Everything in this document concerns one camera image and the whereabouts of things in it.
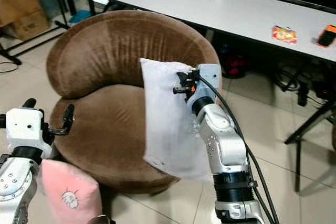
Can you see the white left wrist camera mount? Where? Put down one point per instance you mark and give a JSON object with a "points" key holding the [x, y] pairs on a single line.
{"points": [[25, 127]]}

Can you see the pink pillow with cartoon print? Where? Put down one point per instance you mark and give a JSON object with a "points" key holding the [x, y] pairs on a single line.
{"points": [[73, 195]]}

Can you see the red snack packet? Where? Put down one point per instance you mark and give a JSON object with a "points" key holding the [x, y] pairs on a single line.
{"points": [[284, 34]]}

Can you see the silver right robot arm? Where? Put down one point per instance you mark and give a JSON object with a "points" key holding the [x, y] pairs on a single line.
{"points": [[226, 145]]}

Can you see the brown cardboard box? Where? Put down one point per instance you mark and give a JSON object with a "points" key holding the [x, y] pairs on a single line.
{"points": [[21, 2], [34, 25]]}

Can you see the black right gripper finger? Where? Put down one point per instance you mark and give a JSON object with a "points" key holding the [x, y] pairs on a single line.
{"points": [[182, 78], [179, 91]]}

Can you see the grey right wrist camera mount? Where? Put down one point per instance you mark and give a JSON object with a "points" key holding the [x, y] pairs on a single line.
{"points": [[210, 74]]}

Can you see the black metal rack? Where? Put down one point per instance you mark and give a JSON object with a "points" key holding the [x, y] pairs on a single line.
{"points": [[14, 55]]}

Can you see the black power adapter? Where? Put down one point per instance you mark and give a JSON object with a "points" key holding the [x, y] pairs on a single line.
{"points": [[303, 95]]}

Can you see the brown round velvet sofa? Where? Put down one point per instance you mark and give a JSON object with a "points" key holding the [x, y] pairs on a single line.
{"points": [[110, 66]]}

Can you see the blue mat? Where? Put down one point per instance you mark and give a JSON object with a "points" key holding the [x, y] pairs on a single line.
{"points": [[80, 17]]}

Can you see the orange and black device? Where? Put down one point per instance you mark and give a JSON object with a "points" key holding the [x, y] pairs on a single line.
{"points": [[327, 36]]}

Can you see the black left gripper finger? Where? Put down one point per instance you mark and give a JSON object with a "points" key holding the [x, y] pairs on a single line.
{"points": [[69, 118], [29, 103]]}

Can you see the white pillow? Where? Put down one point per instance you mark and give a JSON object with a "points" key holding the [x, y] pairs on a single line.
{"points": [[170, 124]]}

